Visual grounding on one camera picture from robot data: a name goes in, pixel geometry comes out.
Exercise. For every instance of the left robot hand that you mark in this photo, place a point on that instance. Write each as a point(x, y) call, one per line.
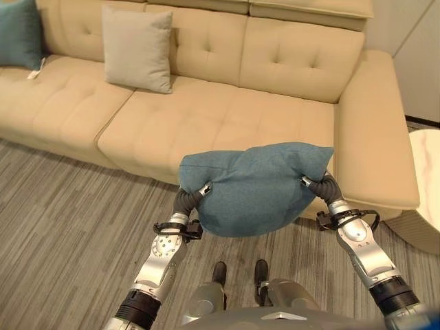
point(185, 201)

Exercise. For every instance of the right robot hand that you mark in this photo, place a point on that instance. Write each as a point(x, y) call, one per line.
point(326, 192)

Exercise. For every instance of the teal cushion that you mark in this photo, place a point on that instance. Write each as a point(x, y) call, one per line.
point(19, 32)
point(252, 190)

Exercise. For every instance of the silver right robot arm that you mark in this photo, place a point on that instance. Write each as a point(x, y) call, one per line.
point(368, 261)

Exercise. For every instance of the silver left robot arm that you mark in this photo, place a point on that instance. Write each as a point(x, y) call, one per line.
point(154, 264)

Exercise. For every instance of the beige tufted sofa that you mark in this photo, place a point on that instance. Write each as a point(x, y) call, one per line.
point(213, 93)

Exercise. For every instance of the white sofa label tag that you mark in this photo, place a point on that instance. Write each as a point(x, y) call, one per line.
point(37, 70)

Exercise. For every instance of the silver robot left leg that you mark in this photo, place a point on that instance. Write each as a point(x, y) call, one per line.
point(211, 292)

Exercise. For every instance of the silver robot leg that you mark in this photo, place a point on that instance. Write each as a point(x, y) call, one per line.
point(275, 292)
point(211, 292)

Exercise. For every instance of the white marble side table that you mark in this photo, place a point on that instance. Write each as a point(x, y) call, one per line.
point(424, 192)

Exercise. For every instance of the silver robot right leg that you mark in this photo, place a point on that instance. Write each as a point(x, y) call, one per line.
point(275, 292)

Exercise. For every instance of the grey robot torso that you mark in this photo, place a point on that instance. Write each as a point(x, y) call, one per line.
point(275, 319)

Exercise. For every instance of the grey cushion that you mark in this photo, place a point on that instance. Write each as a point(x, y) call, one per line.
point(139, 51)

